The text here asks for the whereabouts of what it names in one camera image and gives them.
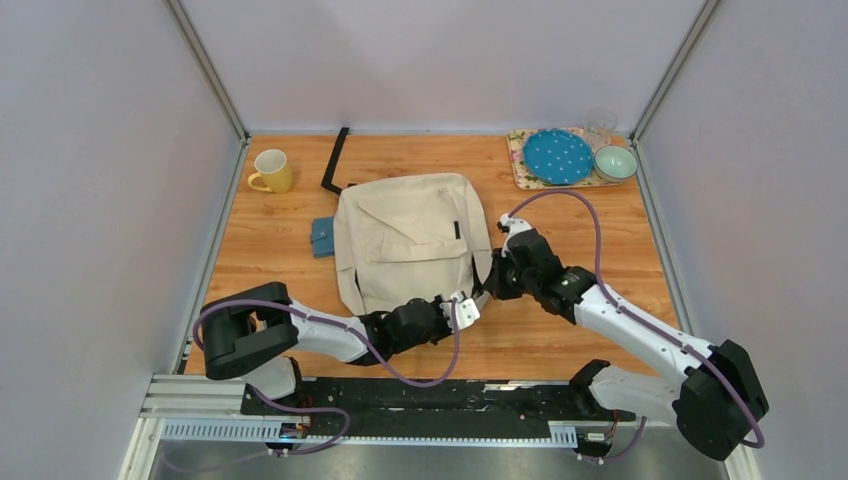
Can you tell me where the beige canvas backpack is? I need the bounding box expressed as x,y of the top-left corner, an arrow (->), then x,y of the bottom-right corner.
320,127 -> 495,317

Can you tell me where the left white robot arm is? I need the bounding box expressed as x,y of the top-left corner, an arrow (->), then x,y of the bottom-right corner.
192,282 -> 478,415

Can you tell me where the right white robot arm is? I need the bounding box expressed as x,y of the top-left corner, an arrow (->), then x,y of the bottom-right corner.
485,220 -> 769,461

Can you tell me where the blue dotted plate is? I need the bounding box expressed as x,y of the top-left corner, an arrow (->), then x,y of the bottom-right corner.
520,128 -> 594,186

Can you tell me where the teal wallet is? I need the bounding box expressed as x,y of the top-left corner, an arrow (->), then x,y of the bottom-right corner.
310,216 -> 335,258

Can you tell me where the light green bowl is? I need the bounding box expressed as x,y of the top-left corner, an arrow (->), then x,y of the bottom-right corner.
594,145 -> 639,183

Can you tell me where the clear glass cup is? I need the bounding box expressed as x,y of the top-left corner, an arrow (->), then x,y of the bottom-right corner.
584,108 -> 618,151

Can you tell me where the yellow mug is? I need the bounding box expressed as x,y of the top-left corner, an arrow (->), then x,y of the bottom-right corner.
247,149 -> 293,194

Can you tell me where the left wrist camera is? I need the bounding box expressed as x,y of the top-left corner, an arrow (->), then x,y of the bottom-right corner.
443,291 -> 481,331

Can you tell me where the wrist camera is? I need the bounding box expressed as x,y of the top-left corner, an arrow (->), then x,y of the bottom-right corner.
497,213 -> 533,258
443,291 -> 481,331

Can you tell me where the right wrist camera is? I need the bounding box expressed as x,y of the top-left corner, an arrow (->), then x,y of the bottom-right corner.
497,213 -> 533,258

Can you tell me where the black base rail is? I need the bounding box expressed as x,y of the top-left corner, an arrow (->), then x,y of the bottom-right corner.
280,377 -> 636,440

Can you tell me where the right aluminium frame post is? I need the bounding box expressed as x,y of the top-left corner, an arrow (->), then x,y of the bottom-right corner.
629,0 -> 724,146

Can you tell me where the aluminium frame post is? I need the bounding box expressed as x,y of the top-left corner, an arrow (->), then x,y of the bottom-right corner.
629,0 -> 724,146
163,0 -> 250,144

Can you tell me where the left aluminium frame post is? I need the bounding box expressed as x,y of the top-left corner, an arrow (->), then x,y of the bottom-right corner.
163,0 -> 250,144

